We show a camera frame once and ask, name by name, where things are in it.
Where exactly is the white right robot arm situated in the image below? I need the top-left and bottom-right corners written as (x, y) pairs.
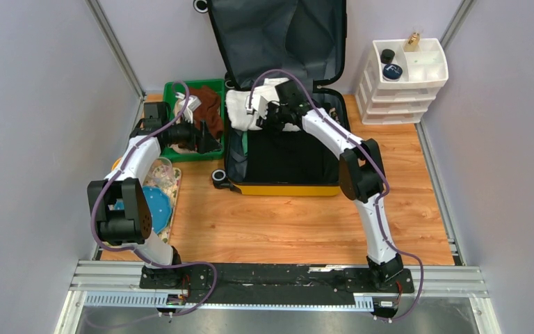
top-left (263, 81), bottom-right (404, 292)

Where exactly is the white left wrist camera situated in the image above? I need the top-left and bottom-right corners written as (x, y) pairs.
top-left (174, 93), bottom-right (201, 123)

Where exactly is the frosted gold pump bottle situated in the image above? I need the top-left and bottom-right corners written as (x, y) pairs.
top-left (403, 31), bottom-right (421, 52)

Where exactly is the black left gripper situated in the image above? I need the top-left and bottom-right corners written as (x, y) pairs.
top-left (163, 113), bottom-right (223, 155)

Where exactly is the green plastic tray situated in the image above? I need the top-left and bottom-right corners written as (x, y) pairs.
top-left (161, 79), bottom-right (226, 162)

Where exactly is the black garment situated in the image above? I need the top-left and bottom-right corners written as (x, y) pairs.
top-left (243, 131), bottom-right (339, 185)

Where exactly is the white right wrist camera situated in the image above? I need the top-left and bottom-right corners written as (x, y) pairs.
top-left (245, 89), bottom-right (272, 118)

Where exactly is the brown towel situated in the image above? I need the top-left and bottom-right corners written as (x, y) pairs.
top-left (189, 86), bottom-right (224, 140)

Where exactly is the clear plastic cup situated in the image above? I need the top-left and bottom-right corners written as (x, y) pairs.
top-left (149, 157), bottom-right (176, 188)

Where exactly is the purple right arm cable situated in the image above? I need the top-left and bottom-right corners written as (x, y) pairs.
top-left (248, 69), bottom-right (425, 322)

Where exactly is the aluminium frame rail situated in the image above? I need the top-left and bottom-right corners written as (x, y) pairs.
top-left (55, 260), bottom-right (500, 333)

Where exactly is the white towel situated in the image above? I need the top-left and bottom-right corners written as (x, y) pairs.
top-left (226, 77), bottom-right (289, 132)

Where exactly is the small black jar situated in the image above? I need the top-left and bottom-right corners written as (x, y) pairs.
top-left (380, 49), bottom-right (396, 65)

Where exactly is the blue round cream jar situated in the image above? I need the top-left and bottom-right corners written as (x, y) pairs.
top-left (382, 63), bottom-right (403, 81)

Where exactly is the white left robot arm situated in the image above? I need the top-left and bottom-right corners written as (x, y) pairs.
top-left (87, 102), bottom-right (222, 289)

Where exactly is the yellow Pikachu hard-shell suitcase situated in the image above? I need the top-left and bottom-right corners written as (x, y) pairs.
top-left (207, 1), bottom-right (350, 196)

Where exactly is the floral placemat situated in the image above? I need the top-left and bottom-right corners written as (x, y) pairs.
top-left (145, 167), bottom-right (182, 244)

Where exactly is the yellow bowl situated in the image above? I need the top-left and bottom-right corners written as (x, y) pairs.
top-left (111, 158), bottom-right (122, 173)

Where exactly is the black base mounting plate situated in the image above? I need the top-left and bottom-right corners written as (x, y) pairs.
top-left (138, 263), bottom-right (417, 317)

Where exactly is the blue polka dot plate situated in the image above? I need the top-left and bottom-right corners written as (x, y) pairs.
top-left (111, 182), bottom-right (171, 240)

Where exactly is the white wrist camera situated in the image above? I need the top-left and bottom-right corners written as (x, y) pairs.
top-left (174, 93), bottom-right (201, 123)
top-left (245, 89), bottom-right (272, 118)

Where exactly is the white plastic drawer organizer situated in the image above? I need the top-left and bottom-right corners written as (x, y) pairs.
top-left (355, 38), bottom-right (449, 125)

